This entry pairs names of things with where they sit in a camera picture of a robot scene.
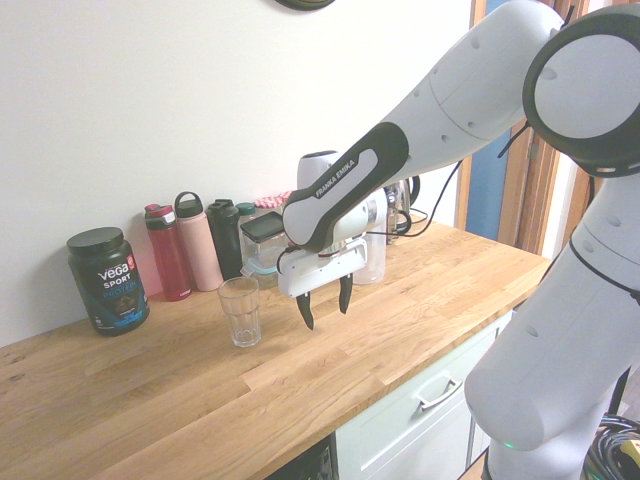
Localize silver drawer handle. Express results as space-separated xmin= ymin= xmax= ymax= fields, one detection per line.
xmin=413 ymin=378 xmax=464 ymax=413

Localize jar with green lid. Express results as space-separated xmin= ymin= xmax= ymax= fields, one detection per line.
xmin=235 ymin=202 xmax=259 ymax=236

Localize red water bottle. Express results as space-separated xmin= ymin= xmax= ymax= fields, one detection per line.
xmin=144 ymin=203 xmax=194 ymax=303

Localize pale green cabinet front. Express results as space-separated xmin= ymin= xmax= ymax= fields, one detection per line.
xmin=333 ymin=309 xmax=517 ymax=480

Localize black round wall clock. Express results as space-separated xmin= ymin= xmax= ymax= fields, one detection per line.
xmin=272 ymin=0 xmax=338 ymax=12

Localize clear glass tumbler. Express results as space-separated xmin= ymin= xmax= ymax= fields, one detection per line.
xmin=217 ymin=277 xmax=263 ymax=349

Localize jar with red checkered lid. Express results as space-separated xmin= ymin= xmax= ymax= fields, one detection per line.
xmin=253 ymin=190 xmax=297 ymax=214

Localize glass french press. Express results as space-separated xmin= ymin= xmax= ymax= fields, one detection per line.
xmin=384 ymin=197 xmax=414 ymax=246

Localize black shaker bottle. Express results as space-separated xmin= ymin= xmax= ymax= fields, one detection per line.
xmin=205 ymin=198 xmax=242 ymax=282

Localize clear plastic pitcher blue lid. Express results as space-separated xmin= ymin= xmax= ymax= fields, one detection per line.
xmin=352 ymin=195 xmax=389 ymax=287

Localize clear canister black lid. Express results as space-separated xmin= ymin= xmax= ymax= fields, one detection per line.
xmin=239 ymin=210 xmax=287 ymax=266

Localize black Vega protein tub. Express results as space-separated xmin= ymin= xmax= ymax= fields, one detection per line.
xmin=67 ymin=227 xmax=151 ymax=338

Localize black dishwasher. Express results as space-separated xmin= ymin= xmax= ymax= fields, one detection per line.
xmin=268 ymin=433 xmax=338 ymax=480

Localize pink water bottle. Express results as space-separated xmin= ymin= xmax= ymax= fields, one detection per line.
xmin=173 ymin=191 xmax=225 ymax=293

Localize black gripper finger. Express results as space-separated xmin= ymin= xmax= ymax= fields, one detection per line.
xmin=295 ymin=291 xmax=316 ymax=332
xmin=337 ymin=272 xmax=354 ymax=317

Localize bundle of floor cables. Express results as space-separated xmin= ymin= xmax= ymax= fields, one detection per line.
xmin=588 ymin=412 xmax=640 ymax=480

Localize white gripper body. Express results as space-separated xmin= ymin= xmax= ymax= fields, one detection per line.
xmin=277 ymin=238 xmax=370 ymax=300

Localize steel electric kettle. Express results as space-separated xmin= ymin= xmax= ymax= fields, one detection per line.
xmin=385 ymin=175 xmax=423 ymax=214

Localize wooden door frame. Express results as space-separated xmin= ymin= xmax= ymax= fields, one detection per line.
xmin=455 ymin=0 xmax=569 ymax=262

